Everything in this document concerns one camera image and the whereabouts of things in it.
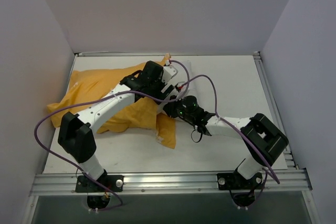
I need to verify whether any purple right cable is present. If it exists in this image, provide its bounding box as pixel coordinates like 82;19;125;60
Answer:
178;74;281;185

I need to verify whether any yellow pillowcase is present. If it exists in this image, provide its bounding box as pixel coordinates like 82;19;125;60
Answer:
47;63;176;149

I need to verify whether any white pillow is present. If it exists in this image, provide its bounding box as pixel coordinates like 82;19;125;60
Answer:
156;62;201;121

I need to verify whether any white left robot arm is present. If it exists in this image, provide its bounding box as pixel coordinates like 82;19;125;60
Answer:
58;61;178;192

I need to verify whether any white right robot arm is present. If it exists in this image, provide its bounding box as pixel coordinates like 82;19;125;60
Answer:
163;95;289;189

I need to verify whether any aluminium rail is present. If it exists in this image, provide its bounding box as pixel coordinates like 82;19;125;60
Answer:
253;51;299;169
76;51;261;57
29;169;312;196

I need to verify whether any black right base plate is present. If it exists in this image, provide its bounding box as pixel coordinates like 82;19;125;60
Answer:
216;172;264;191

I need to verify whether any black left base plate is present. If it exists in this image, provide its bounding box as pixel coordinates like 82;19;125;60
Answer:
75;174;124;193

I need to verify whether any purple cable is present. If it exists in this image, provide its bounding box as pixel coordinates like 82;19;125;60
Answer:
35;59;191;211
178;74;281;185

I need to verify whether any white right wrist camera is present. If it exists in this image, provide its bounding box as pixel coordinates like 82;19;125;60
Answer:
175;81;187;94

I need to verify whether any aluminium right side rail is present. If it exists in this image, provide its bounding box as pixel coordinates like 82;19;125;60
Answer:
253;51;299;169

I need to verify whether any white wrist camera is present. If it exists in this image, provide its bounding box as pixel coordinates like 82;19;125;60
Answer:
175;81;187;94
162;65;179;83

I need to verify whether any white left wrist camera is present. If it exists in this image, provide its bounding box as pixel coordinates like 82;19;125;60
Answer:
162;65;179;83

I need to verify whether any aluminium front rail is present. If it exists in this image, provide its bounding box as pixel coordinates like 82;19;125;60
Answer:
29;169;312;196

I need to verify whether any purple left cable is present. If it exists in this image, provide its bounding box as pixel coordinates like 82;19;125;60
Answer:
35;59;191;211

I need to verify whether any aluminium back rail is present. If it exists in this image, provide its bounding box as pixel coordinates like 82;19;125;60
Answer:
76;51;261;57

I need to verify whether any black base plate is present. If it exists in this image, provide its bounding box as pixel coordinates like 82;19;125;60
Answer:
75;174;124;193
216;172;264;191

